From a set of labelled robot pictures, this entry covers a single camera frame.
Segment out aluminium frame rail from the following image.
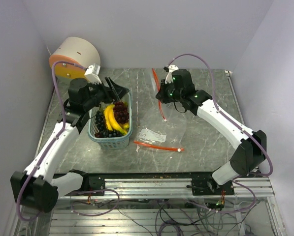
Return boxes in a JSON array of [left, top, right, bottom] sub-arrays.
[[51, 177, 274, 199]]

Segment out light blue plastic basket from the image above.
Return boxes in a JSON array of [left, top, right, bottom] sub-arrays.
[[88, 91, 132, 149]]

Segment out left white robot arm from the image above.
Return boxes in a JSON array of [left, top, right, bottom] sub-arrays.
[[10, 77, 129, 213]]

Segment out white cylinder orange lid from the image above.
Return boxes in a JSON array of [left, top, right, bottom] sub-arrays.
[[49, 37, 101, 79]]

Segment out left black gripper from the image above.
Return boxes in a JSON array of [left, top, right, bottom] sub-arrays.
[[84, 76, 130, 111]]

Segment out clear zip bag orange zipper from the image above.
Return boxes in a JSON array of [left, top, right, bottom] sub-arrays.
[[136, 68, 188, 143]]

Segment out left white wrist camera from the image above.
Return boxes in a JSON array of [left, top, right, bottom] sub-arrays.
[[84, 63, 102, 85]]

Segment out red grape bunch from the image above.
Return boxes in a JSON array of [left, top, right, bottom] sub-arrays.
[[113, 101, 130, 124]]

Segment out loose wires below table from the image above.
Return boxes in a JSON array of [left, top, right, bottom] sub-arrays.
[[70, 189, 261, 236]]

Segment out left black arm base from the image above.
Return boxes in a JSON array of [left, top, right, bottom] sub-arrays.
[[69, 170, 105, 192]]

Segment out yellow banana bunch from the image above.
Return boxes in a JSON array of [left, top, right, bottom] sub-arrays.
[[104, 104, 128, 135]]

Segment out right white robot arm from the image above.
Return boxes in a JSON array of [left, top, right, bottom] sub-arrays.
[[156, 65, 266, 195]]

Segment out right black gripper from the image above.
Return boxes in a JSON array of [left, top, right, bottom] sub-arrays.
[[155, 79, 183, 104]]

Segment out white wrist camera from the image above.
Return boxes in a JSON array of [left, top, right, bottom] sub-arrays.
[[84, 63, 102, 85], [163, 65, 179, 84]]

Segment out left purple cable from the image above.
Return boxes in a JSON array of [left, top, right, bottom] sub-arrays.
[[15, 61, 91, 222]]

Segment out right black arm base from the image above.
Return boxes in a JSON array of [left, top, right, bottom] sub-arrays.
[[186, 176, 234, 196]]

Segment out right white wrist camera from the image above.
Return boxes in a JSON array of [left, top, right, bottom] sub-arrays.
[[163, 65, 179, 84]]

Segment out dark blue grape bunch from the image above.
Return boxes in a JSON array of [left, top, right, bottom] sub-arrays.
[[95, 111, 123, 138]]

